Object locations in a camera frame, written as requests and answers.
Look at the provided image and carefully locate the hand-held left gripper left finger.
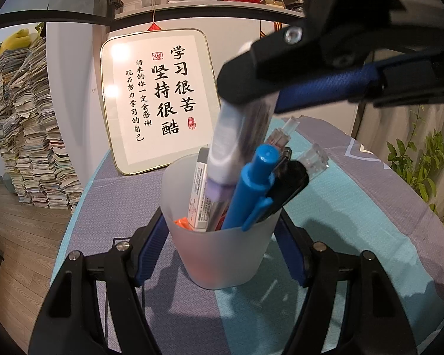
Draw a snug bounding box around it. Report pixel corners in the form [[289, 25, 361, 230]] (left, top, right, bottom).
[[29, 206, 170, 355]]

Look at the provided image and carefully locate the tall pile of books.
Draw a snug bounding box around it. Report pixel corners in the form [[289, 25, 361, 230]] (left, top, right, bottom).
[[0, 39, 84, 213]]

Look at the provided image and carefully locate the black pen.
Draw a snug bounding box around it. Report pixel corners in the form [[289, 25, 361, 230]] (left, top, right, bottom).
[[264, 147, 311, 220]]

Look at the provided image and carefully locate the white lower cabinet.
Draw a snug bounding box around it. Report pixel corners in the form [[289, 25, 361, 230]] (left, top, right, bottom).
[[46, 15, 359, 178]]

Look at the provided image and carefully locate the translucent white cup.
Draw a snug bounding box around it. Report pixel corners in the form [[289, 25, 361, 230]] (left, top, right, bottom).
[[161, 155, 282, 290]]

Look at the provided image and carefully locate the gold medal with striped ribbon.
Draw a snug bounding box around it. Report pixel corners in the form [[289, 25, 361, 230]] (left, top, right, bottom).
[[258, 20, 295, 41]]

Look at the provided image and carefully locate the yellow plush toy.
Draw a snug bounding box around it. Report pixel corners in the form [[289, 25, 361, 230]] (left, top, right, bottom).
[[0, 22, 45, 58]]

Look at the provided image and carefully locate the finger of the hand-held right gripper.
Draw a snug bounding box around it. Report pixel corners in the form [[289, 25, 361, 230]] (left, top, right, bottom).
[[273, 49, 444, 115], [216, 0, 405, 106]]

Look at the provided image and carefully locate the blue pen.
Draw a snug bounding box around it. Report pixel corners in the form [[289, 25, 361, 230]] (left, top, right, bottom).
[[220, 145, 282, 232]]

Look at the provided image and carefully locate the patterned red white pen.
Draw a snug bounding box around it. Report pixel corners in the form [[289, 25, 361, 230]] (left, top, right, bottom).
[[263, 116, 300, 156]]

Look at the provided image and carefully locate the framed calligraphy sign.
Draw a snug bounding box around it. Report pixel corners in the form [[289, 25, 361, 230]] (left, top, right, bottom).
[[100, 28, 223, 176]]

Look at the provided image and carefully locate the red hanging ornament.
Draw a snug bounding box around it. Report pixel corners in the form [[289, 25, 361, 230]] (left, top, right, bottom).
[[147, 0, 163, 32]]

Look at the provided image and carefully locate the blue grey tablecloth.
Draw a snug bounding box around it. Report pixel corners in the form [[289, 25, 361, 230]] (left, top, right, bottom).
[[52, 116, 444, 355]]

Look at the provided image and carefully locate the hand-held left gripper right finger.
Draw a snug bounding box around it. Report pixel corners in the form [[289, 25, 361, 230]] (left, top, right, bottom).
[[273, 210, 417, 355]]

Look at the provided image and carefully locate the white labelled marker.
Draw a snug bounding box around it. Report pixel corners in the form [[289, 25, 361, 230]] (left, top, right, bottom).
[[187, 147, 212, 232]]

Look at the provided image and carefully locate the white purple correction tape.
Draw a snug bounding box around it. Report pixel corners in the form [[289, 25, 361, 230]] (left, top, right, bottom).
[[206, 94, 280, 201]]

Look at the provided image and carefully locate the thin black cable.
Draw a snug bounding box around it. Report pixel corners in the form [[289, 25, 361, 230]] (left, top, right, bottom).
[[104, 285, 112, 355]]

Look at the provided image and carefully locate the green leafy plant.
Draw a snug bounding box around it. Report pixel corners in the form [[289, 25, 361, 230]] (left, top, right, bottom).
[[387, 111, 444, 230]]

